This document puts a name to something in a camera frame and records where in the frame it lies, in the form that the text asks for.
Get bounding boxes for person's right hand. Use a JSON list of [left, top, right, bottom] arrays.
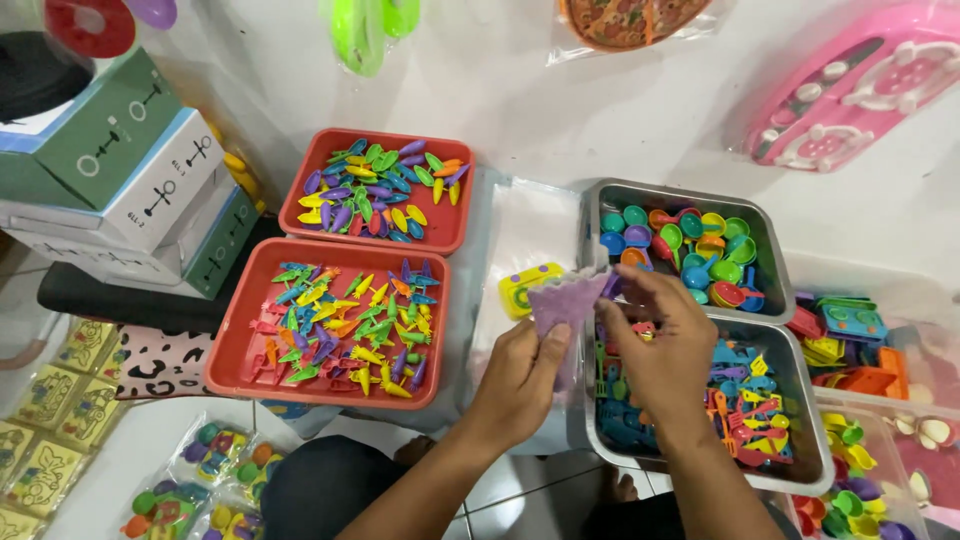
[[594, 262, 721, 453]]

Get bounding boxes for person's left hand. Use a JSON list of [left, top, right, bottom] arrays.
[[463, 321, 575, 453]]

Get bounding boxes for small clear plastic bag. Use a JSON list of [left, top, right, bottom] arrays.
[[525, 266, 612, 395]]

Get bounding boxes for purple scalloped toy plate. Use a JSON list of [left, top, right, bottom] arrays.
[[527, 270, 612, 340]]

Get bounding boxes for heap of colourful toy utensils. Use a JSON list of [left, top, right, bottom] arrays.
[[594, 330, 796, 470]]

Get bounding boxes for yellow toy stove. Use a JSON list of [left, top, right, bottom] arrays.
[[498, 261, 566, 322]]

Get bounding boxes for heap of colourful toy pans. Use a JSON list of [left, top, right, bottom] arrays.
[[598, 204, 768, 310]]

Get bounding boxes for person's left foot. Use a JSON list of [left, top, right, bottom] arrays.
[[393, 435, 438, 468]]

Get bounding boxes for person's foot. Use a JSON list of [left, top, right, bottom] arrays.
[[598, 465, 640, 505], [393, 435, 438, 468]]

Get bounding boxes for metal tray of toy pans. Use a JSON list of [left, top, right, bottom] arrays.
[[578, 177, 797, 326]]

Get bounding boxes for person's right foot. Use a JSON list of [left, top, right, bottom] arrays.
[[598, 465, 640, 505]]

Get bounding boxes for metal tray of toy utensils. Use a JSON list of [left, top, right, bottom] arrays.
[[583, 318, 836, 498]]

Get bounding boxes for stack of clear plastic bags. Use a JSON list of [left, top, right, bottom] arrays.
[[468, 174, 590, 455]]

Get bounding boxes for red tray of toy knives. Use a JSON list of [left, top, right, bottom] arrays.
[[278, 127, 477, 258]]

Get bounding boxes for heap of colourful toy forks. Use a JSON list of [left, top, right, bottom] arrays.
[[249, 258, 442, 399]]

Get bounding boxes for clear box of toy stoves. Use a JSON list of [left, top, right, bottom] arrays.
[[782, 249, 960, 412]]

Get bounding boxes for person's dark shorts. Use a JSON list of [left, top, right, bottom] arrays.
[[258, 435, 468, 540]]

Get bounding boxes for clear box of toy cups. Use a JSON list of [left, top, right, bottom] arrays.
[[786, 403, 933, 540]]

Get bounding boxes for pink bagged toy set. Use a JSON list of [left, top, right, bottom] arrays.
[[887, 411, 960, 530]]

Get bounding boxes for red tray of toy forks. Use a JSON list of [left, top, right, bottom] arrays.
[[203, 237, 452, 412]]

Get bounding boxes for heap of bagged toy sets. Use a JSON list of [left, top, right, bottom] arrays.
[[118, 418, 291, 540]]

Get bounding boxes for pink toy kitchen set pack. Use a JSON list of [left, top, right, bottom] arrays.
[[741, 0, 960, 175]]

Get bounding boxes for bagged toy pizza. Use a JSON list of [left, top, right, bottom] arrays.
[[549, 0, 723, 67]]

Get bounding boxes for leopard print cloth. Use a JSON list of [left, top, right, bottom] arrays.
[[111, 324, 220, 401]]

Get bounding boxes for yellow toy bananas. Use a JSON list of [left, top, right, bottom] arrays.
[[204, 118, 265, 215]]

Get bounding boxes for bagged green toy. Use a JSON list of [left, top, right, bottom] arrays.
[[318, 0, 422, 78]]

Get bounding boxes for stack of green white boxes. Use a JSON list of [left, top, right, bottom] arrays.
[[0, 47, 261, 301]]

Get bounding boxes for heap of yellow drawing packs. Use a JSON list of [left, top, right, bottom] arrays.
[[0, 317, 133, 540]]

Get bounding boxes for purple toy disc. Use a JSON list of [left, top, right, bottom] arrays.
[[123, 0, 180, 32]]

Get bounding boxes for black round object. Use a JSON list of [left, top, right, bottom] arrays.
[[0, 30, 96, 126]]

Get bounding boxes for red toy ring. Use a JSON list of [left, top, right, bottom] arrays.
[[42, 0, 138, 60]]

